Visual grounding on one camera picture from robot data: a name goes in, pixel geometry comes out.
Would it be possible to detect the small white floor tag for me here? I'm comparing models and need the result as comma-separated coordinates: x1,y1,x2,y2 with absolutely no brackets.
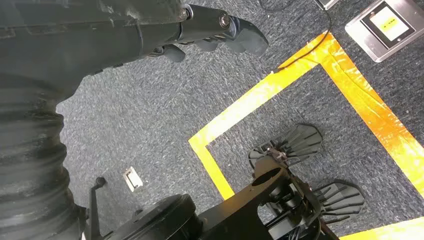
123,166,144,193

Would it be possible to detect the black round robot joint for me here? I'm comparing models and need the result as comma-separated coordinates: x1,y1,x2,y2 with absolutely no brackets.
109,193,203,240

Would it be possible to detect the black ribbed robot foot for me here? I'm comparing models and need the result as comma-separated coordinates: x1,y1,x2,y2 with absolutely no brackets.
312,181,365,226
248,124,324,170

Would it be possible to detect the small silver floor plate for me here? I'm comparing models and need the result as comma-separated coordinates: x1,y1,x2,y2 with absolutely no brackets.
314,0,340,11

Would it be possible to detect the yellow floor tape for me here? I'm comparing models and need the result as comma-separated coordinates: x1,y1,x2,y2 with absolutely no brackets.
188,31,424,240

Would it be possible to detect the silver floor socket plate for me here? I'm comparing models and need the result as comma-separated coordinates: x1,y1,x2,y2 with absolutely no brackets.
344,0,424,63

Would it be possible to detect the thin black floor cable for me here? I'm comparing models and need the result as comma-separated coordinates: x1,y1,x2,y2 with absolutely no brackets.
258,0,333,74

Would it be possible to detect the black robot leg bracket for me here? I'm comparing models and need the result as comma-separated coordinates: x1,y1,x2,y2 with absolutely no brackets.
198,155,340,240

